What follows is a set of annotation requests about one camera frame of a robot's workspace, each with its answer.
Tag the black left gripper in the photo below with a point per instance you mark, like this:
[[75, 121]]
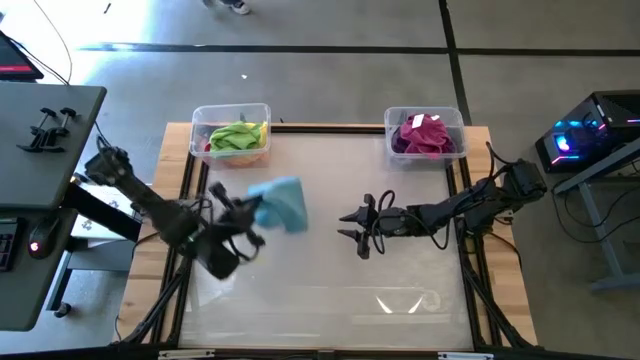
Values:
[[237, 220]]

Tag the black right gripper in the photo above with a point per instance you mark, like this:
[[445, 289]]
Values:
[[385, 222]]

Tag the light blue microfiber towel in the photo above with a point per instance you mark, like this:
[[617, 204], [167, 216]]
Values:
[[285, 205]]

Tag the orange microfiber towel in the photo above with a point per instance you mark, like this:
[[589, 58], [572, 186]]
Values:
[[240, 160]]

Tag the green microfiber towel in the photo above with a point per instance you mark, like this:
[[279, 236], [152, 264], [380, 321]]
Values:
[[235, 137]]

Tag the yellow microfiber towel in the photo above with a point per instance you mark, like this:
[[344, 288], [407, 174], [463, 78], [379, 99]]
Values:
[[263, 135]]

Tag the dark purple towel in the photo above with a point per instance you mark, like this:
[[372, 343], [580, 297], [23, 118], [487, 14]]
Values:
[[400, 146]]

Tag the magenta microfiber towel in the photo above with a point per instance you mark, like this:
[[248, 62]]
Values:
[[425, 137]]

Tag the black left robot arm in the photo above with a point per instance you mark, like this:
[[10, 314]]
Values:
[[150, 205]]

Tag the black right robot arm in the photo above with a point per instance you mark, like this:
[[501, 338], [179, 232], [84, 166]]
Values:
[[450, 210]]

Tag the clear plastic bin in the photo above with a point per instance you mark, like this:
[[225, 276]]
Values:
[[457, 120], [200, 117]]

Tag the white printed box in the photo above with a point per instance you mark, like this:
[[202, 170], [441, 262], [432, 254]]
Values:
[[100, 197]]

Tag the person's shoe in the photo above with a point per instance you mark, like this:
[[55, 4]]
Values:
[[237, 6]]

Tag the black clamp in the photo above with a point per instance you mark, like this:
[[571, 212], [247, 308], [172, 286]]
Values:
[[37, 137], [60, 127]]

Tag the black computer mouse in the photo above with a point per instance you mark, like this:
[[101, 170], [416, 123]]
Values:
[[42, 240]]

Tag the grey side desk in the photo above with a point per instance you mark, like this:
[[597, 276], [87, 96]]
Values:
[[40, 170]]

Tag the black desk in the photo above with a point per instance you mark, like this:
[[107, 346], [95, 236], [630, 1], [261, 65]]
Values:
[[25, 295]]

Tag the black keyboard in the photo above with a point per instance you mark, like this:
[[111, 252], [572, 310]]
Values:
[[7, 245]]

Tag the black computer with coloured lights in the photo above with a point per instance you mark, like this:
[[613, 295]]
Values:
[[590, 130]]

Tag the black aluminium table frame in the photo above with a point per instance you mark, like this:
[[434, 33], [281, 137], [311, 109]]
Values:
[[327, 129]]

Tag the white frame bracket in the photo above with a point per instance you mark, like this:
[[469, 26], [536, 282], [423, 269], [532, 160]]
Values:
[[185, 354], [465, 356]]

